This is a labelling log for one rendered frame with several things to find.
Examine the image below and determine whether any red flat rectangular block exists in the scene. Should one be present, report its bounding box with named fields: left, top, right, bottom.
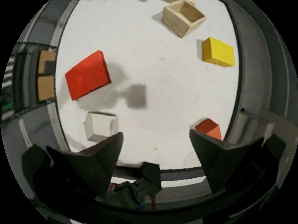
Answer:
left=65, top=50, right=112, bottom=101

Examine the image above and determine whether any yellow rectangular block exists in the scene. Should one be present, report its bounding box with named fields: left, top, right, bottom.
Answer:
left=202, top=37, right=235, bottom=68

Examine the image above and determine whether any orange cube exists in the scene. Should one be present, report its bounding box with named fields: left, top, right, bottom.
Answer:
left=195, top=118, right=222, bottom=140

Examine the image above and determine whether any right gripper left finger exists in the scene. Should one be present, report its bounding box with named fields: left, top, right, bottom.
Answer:
left=46, top=132, right=124, bottom=201

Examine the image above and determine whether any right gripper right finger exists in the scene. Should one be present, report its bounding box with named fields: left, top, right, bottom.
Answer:
left=189, top=129, right=265, bottom=195

